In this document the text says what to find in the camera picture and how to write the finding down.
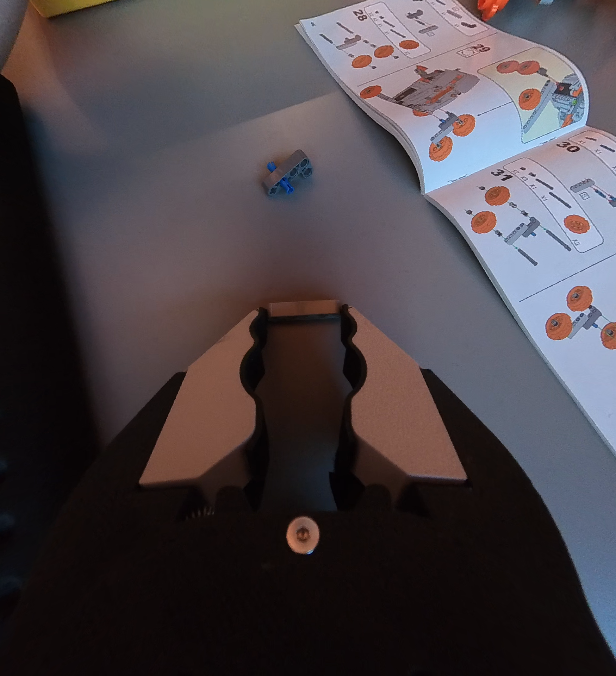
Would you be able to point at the dark grey short beam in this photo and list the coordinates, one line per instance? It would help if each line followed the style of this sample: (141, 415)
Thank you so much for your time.
(292, 171)

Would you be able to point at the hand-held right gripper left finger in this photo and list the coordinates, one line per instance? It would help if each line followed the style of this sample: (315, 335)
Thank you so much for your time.
(207, 422)

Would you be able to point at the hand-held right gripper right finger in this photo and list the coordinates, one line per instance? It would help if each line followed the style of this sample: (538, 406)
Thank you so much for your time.
(403, 422)

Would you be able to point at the yellow plastic bin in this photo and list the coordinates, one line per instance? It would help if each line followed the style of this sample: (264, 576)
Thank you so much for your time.
(70, 6)

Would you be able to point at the light grey long beam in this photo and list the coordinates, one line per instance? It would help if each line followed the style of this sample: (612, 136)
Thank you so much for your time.
(302, 308)

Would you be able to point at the white instruction booklet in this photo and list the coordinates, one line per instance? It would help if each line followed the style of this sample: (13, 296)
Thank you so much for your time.
(498, 211)

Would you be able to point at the grey desk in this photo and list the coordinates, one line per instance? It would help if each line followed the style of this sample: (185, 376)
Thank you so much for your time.
(181, 211)

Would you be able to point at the black office chair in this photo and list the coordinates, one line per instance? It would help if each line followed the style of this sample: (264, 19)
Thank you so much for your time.
(1, 317)

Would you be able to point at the grey orange toy robot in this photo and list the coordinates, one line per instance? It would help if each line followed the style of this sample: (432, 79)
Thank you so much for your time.
(490, 6)

